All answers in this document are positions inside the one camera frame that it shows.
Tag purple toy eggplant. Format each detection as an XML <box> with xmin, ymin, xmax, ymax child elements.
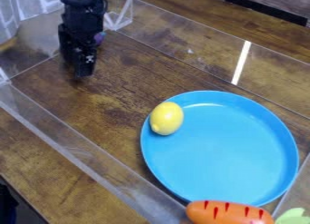
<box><xmin>95</xmin><ymin>32</ymin><xmax>107</xmax><ymax>46</ymax></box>

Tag yellow toy lemon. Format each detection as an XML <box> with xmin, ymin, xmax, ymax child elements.
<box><xmin>149</xmin><ymin>102</ymin><xmax>185</xmax><ymax>135</ymax></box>

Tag orange toy carrot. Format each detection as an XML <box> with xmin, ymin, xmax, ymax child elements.
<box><xmin>186</xmin><ymin>200</ymin><xmax>276</xmax><ymax>224</ymax></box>

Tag white patterned curtain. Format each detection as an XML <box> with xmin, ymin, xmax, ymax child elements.
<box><xmin>0</xmin><ymin>0</ymin><xmax>61</xmax><ymax>44</ymax></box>

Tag blue round plate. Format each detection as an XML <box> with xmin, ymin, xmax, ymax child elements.
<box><xmin>141</xmin><ymin>91</ymin><xmax>300</xmax><ymax>206</ymax></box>

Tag clear acrylic enclosure wall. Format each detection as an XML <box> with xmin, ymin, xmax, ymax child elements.
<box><xmin>0</xmin><ymin>0</ymin><xmax>310</xmax><ymax>224</ymax></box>

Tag green carrot leaves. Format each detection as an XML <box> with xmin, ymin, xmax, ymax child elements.
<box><xmin>276</xmin><ymin>208</ymin><xmax>310</xmax><ymax>224</ymax></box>

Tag black bar in background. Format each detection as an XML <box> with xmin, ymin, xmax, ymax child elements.
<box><xmin>225</xmin><ymin>0</ymin><xmax>308</xmax><ymax>26</ymax></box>

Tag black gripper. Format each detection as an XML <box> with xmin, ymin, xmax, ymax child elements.
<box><xmin>58</xmin><ymin>0</ymin><xmax>109</xmax><ymax>78</ymax></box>

